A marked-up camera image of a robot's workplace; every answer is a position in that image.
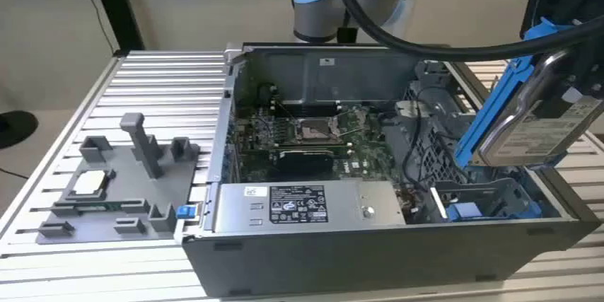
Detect dark grey PC case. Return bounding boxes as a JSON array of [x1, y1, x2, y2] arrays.
[[174, 42, 603, 298]]

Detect thin metal locking lever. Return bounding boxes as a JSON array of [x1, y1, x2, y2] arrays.
[[275, 100, 300, 122]]

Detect thin black wire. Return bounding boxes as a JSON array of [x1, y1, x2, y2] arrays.
[[399, 87, 455, 190]]

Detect CPU socket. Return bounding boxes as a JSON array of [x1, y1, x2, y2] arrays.
[[292, 116, 347, 142]]

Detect thin black floor cable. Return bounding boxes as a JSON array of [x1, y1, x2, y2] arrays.
[[0, 166, 31, 180]]

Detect silver CPU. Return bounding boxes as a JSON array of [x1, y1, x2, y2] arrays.
[[70, 170, 108, 195]]

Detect black graphics card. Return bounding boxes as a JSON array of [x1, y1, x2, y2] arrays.
[[270, 149, 338, 181]]

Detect grey metal disk bay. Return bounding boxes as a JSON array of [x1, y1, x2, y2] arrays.
[[403, 59, 483, 183]]

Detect black upright post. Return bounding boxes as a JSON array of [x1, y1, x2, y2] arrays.
[[84, 0, 146, 52]]

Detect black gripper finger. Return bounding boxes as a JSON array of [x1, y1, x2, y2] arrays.
[[538, 42, 604, 119]]

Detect black round stand base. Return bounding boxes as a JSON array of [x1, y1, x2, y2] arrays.
[[0, 110, 40, 149]]

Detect grey parts rack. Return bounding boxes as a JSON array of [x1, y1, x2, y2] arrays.
[[35, 112, 202, 246]]

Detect green RAM stick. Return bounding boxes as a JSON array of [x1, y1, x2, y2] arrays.
[[54, 200, 146, 211]]

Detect green motherboard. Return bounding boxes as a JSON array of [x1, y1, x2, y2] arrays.
[[230, 100, 403, 185]]

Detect silver power supply unit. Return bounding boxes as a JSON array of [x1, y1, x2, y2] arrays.
[[210, 180, 408, 235]]

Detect thin black wall cable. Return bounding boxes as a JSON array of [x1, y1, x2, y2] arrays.
[[74, 0, 120, 57]]

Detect black RAM slot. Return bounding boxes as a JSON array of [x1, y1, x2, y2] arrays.
[[276, 141, 354, 151], [270, 100, 343, 115]]

